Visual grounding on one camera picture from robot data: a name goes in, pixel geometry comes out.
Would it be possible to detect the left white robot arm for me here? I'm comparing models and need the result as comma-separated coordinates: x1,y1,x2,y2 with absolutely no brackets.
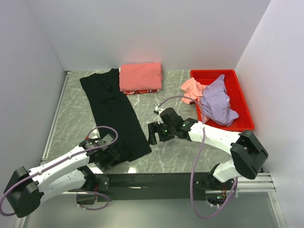
0,138,120,218

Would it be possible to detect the red plastic bin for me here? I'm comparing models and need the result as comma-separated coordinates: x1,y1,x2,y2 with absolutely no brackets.
190,69,255,132

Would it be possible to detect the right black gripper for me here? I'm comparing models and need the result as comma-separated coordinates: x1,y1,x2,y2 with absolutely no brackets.
147,121,175,145

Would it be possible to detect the aluminium frame rail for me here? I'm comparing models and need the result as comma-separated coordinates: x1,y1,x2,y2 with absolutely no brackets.
39,173,276,195

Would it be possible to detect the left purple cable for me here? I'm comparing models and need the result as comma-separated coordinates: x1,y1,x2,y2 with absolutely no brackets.
0,125,119,216

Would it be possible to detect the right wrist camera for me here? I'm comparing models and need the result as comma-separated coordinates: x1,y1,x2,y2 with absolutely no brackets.
153,107,183,125

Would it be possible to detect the purple cable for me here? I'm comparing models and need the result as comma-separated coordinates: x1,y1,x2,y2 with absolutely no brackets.
0,125,119,216
158,95,239,219

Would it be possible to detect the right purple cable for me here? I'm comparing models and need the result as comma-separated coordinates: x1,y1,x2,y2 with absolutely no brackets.
158,95,239,219

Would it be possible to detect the crumpled salmon t shirt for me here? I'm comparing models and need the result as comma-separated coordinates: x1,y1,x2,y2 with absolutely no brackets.
181,78,207,107

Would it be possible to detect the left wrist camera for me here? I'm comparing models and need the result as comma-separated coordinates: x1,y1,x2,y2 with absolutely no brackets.
79,133,114,151

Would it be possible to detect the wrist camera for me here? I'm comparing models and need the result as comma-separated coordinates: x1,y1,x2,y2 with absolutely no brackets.
79,133,114,151
153,107,183,125

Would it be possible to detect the folded pink t shirt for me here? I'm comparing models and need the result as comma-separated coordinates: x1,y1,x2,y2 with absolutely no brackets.
119,63,162,92

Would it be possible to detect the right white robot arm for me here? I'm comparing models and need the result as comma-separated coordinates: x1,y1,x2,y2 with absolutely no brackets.
148,118,268,190

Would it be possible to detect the black t shirt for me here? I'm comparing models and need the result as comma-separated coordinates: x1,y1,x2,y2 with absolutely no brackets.
80,68,152,165

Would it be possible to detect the crumpled lavender t shirt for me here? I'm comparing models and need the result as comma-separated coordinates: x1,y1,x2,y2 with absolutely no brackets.
200,74,239,126

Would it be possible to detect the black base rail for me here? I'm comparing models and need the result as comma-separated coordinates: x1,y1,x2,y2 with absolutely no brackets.
87,172,234,200

